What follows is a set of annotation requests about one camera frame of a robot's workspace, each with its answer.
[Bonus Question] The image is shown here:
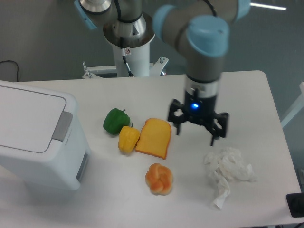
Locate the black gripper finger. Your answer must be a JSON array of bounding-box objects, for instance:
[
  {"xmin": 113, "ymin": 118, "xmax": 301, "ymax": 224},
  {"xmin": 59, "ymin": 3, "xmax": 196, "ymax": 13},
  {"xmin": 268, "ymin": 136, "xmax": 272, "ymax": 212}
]
[
  {"xmin": 167, "ymin": 99, "xmax": 189, "ymax": 135},
  {"xmin": 206, "ymin": 113, "xmax": 229, "ymax": 146}
]

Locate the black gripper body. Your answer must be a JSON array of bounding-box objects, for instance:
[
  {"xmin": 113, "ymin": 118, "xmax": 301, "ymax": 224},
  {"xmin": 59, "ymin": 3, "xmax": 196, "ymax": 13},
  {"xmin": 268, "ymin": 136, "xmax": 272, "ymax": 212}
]
[{"xmin": 181, "ymin": 91, "xmax": 217, "ymax": 127}]

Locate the white trash can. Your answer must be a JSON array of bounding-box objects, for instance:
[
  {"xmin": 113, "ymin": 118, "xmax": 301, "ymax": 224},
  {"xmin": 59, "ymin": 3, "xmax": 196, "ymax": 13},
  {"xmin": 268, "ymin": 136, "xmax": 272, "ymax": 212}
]
[{"xmin": 0, "ymin": 81, "xmax": 91, "ymax": 190}]

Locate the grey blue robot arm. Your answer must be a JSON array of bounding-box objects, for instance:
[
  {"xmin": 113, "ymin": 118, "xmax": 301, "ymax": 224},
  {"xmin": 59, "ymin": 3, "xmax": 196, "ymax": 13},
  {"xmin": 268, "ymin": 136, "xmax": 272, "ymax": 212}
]
[{"xmin": 74, "ymin": 0, "xmax": 250, "ymax": 140}]

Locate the crumpled white tissue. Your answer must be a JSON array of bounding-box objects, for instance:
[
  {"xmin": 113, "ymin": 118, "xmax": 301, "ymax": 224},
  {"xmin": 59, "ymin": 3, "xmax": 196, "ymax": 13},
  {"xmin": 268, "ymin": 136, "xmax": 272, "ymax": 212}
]
[{"xmin": 204, "ymin": 147, "xmax": 257, "ymax": 210}]

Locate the orange toast slice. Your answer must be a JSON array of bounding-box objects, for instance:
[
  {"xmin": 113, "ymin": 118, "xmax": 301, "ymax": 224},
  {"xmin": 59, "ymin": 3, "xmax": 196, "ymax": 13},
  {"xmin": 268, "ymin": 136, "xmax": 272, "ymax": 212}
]
[{"xmin": 135, "ymin": 118, "xmax": 171, "ymax": 160}]

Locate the yellow bell pepper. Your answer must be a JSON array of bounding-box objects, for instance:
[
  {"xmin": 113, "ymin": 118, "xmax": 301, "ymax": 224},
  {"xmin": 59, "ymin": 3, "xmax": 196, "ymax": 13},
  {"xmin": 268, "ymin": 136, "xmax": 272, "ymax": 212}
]
[{"xmin": 118, "ymin": 126, "xmax": 140, "ymax": 153}]

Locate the green bell pepper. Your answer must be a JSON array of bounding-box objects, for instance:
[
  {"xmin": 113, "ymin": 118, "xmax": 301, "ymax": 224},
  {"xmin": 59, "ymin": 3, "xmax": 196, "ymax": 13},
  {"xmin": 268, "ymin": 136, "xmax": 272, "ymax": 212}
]
[{"xmin": 103, "ymin": 108, "xmax": 131, "ymax": 135}]

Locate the knotted bread roll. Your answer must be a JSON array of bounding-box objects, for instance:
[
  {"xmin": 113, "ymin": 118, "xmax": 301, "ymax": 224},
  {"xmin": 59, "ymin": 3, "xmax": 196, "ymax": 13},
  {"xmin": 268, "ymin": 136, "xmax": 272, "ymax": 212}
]
[{"xmin": 145, "ymin": 163, "xmax": 173, "ymax": 195}]

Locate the black device at edge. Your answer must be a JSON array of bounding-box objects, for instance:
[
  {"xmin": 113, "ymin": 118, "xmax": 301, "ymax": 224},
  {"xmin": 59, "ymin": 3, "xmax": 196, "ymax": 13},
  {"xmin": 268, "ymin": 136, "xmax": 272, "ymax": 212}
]
[{"xmin": 286, "ymin": 192, "xmax": 304, "ymax": 218}]

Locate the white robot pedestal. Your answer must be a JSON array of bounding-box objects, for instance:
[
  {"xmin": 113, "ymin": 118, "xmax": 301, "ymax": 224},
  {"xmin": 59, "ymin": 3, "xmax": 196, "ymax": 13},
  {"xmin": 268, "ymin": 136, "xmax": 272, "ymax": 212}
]
[{"xmin": 83, "ymin": 43, "xmax": 169, "ymax": 79}]

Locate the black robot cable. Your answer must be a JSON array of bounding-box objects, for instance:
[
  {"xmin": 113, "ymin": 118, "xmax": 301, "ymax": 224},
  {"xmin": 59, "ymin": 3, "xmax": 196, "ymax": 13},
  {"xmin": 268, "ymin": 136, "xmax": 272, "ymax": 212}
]
[{"xmin": 119, "ymin": 37, "xmax": 135, "ymax": 77}]

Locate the white frame at right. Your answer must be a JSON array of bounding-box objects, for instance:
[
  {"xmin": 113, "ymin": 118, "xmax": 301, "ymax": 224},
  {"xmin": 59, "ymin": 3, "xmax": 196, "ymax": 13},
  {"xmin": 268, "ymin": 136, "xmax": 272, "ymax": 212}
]
[{"xmin": 281, "ymin": 82, "xmax": 304, "ymax": 128}]

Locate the black floor cable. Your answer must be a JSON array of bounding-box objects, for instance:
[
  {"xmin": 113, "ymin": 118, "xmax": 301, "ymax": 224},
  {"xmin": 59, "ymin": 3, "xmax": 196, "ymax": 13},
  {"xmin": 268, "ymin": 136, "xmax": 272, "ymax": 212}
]
[{"xmin": 0, "ymin": 60, "xmax": 19, "ymax": 78}]

